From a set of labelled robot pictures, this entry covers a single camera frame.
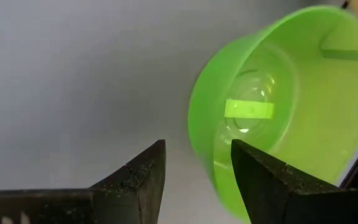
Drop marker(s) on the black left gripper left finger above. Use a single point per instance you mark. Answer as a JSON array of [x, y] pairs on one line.
[[129, 193]]

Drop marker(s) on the green translucent plastic bowl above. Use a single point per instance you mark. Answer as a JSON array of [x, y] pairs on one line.
[[322, 124]]

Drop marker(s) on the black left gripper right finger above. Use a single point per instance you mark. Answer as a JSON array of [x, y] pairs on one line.
[[269, 193]]

